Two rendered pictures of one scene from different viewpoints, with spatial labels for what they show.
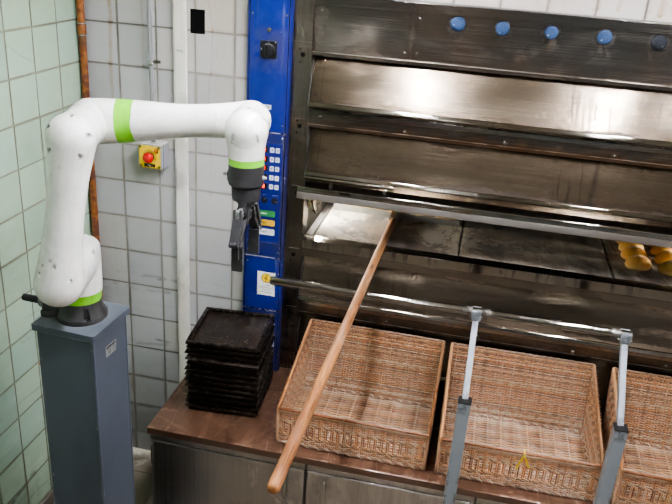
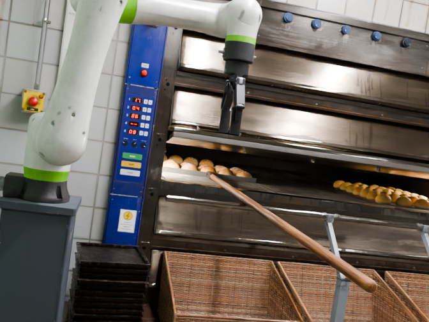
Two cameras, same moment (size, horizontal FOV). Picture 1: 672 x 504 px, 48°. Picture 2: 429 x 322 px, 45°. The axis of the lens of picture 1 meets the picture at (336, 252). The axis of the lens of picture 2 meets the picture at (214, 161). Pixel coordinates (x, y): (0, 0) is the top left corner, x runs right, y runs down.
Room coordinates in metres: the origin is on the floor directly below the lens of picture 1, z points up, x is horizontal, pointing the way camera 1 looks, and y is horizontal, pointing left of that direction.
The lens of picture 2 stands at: (0.40, 0.92, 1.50)
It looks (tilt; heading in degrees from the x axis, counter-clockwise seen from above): 4 degrees down; 336
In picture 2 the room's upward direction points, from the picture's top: 9 degrees clockwise
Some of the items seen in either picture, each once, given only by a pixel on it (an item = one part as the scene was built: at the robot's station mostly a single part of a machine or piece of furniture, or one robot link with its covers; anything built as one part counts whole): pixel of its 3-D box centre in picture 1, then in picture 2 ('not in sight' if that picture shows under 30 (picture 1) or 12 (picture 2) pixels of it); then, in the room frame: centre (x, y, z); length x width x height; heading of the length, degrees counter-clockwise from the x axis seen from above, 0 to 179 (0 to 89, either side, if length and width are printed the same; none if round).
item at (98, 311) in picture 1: (64, 302); (24, 185); (1.97, 0.80, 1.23); 0.26 x 0.15 x 0.06; 76
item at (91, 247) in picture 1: (76, 269); (50, 145); (1.95, 0.74, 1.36); 0.16 x 0.13 x 0.19; 3
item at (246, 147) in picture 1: (246, 136); (242, 20); (1.86, 0.25, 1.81); 0.13 x 0.11 x 0.14; 3
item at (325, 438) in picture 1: (363, 388); (226, 300); (2.41, -0.14, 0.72); 0.56 x 0.49 x 0.28; 79
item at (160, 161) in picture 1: (153, 154); (34, 101); (2.80, 0.73, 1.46); 0.10 x 0.07 x 0.10; 80
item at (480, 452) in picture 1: (518, 416); (344, 308); (2.30, -0.71, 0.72); 0.56 x 0.49 x 0.28; 80
